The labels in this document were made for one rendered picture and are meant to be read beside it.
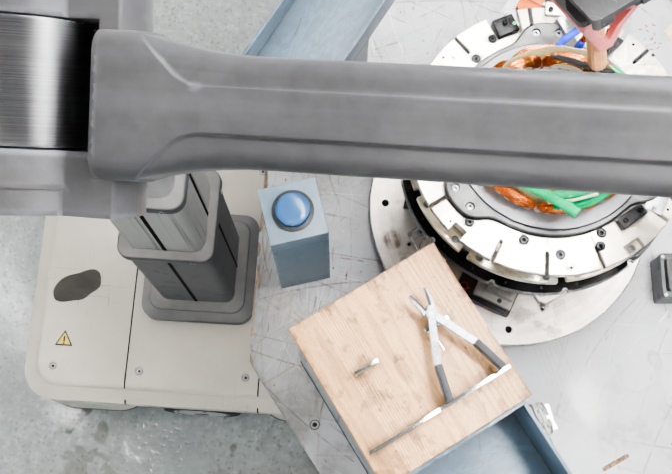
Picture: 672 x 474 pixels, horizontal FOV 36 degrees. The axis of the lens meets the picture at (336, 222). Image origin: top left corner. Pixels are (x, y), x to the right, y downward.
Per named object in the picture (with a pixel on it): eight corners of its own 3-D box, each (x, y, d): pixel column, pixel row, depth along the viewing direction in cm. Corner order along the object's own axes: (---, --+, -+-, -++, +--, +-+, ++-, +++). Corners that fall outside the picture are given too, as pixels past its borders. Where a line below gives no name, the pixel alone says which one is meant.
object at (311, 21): (338, 20, 154) (338, -84, 126) (400, 56, 152) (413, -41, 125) (247, 153, 148) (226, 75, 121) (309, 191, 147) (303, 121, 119)
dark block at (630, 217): (614, 221, 113) (617, 218, 112) (638, 204, 113) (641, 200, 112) (622, 231, 113) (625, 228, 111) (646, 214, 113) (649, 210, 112)
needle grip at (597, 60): (610, 59, 96) (607, 19, 91) (601, 73, 96) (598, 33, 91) (594, 54, 97) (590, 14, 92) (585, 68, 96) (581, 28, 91)
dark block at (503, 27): (517, 34, 120) (520, 26, 118) (497, 42, 120) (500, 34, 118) (509, 19, 121) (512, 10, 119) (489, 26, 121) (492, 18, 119)
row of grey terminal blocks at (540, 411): (546, 399, 139) (552, 396, 135) (559, 434, 138) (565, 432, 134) (477, 422, 138) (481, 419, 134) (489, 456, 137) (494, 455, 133)
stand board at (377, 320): (529, 396, 113) (533, 394, 111) (383, 489, 111) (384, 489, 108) (431, 246, 118) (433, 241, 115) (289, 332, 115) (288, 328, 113)
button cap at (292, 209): (305, 190, 120) (305, 188, 119) (313, 222, 119) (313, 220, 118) (272, 198, 120) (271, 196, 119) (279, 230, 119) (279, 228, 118)
